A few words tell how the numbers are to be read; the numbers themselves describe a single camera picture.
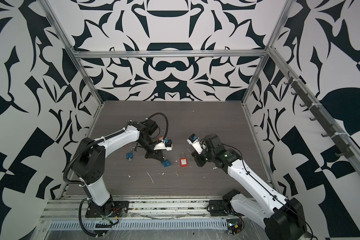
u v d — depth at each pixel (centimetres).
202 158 68
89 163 47
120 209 73
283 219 38
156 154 74
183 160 89
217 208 74
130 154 92
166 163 82
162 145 75
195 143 69
